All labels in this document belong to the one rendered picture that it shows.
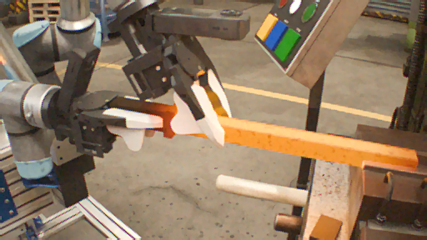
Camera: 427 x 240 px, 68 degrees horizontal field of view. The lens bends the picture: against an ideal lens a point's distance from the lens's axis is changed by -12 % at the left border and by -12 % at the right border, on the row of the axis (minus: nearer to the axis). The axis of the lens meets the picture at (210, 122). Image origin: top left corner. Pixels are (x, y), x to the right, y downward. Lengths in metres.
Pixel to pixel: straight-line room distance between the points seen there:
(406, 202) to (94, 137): 0.43
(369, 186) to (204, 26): 0.26
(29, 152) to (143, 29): 0.35
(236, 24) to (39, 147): 0.44
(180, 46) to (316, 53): 0.45
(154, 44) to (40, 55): 0.66
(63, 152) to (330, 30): 0.76
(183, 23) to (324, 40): 0.46
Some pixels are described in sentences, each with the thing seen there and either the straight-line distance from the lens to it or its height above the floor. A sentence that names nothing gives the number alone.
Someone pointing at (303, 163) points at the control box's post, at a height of 0.61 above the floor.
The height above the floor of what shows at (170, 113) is 1.02.
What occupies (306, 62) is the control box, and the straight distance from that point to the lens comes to 0.82.
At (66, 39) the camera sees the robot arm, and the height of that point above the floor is 1.00.
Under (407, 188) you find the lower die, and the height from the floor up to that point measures 0.99.
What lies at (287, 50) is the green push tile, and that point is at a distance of 0.84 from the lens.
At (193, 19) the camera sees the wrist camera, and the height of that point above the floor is 1.15.
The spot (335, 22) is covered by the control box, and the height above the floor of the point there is 1.08.
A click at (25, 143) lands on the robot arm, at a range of 0.68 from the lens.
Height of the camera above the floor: 1.23
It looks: 27 degrees down
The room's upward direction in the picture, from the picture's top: straight up
